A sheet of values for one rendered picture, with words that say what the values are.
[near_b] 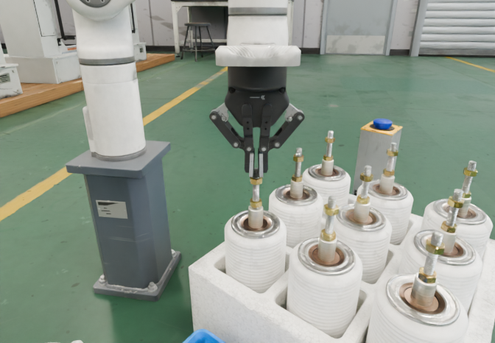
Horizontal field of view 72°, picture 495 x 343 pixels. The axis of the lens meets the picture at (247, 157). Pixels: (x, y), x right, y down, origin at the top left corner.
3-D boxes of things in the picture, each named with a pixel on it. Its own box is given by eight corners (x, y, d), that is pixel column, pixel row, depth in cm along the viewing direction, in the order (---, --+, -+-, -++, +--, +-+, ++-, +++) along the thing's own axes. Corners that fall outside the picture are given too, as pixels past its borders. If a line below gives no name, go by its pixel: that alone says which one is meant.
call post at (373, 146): (344, 243, 88) (359, 129, 76) (355, 231, 93) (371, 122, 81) (371, 255, 84) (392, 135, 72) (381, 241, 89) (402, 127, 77)
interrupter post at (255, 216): (262, 230, 51) (263, 211, 50) (247, 229, 51) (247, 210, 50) (264, 221, 53) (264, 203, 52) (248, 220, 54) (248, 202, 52)
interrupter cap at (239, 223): (279, 242, 48) (279, 238, 48) (227, 238, 49) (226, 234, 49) (281, 213, 55) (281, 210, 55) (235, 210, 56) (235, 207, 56)
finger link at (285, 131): (300, 111, 44) (267, 142, 45) (309, 121, 44) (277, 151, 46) (297, 106, 46) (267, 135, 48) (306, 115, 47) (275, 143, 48)
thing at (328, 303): (274, 363, 51) (278, 266, 44) (297, 316, 58) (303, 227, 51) (338, 394, 46) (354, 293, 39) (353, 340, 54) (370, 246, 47)
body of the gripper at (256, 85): (288, 51, 46) (285, 118, 49) (225, 51, 46) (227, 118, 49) (295, 57, 39) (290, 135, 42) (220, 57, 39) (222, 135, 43)
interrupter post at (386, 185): (381, 194, 61) (383, 178, 60) (376, 188, 63) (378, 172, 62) (394, 195, 61) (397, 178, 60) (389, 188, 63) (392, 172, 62)
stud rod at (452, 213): (448, 242, 46) (462, 193, 43) (440, 239, 46) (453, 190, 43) (450, 238, 46) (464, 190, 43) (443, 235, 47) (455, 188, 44)
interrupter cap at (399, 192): (370, 202, 59) (371, 198, 59) (359, 182, 66) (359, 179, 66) (415, 202, 59) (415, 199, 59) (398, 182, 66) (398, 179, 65)
